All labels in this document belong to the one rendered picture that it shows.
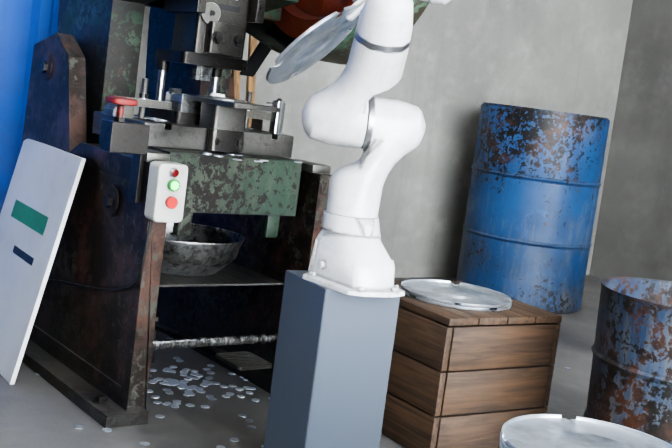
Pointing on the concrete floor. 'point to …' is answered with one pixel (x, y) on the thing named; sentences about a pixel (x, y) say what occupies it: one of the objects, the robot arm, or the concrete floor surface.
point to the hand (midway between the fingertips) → (357, 8)
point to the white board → (31, 241)
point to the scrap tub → (633, 356)
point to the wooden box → (466, 372)
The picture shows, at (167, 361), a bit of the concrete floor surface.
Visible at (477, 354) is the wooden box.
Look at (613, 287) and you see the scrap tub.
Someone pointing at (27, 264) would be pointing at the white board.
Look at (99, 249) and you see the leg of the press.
